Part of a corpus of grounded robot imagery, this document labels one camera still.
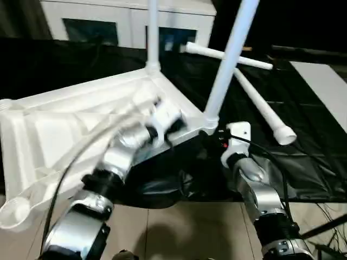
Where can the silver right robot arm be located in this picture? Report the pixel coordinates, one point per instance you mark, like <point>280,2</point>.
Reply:
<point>260,189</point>

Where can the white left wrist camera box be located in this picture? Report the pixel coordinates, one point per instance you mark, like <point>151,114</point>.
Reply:
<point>162,122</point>

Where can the grey curtain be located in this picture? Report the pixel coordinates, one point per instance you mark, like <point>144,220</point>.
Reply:
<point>19,16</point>

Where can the black cabinet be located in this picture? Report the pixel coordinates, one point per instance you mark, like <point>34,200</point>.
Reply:
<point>293,21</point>

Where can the black mat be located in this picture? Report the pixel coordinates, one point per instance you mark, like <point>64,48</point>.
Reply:
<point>309,157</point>

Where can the white sideboard with glass doors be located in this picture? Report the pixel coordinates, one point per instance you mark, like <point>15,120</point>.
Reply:
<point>97,19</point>

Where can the white plastic table top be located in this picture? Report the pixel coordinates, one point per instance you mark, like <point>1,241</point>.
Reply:
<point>54,130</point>

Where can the black metal table frame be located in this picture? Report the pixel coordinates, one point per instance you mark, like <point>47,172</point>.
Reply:
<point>325,226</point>

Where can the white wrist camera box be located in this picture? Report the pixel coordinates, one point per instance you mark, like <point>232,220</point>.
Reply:
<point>162,122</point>
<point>236,141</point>

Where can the white plastic table leg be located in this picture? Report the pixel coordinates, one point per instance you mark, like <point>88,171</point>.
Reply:
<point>153,32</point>
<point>249,59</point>
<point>233,54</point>
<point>265,105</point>

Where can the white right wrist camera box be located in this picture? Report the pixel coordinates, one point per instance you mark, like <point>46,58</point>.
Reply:
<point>236,141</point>

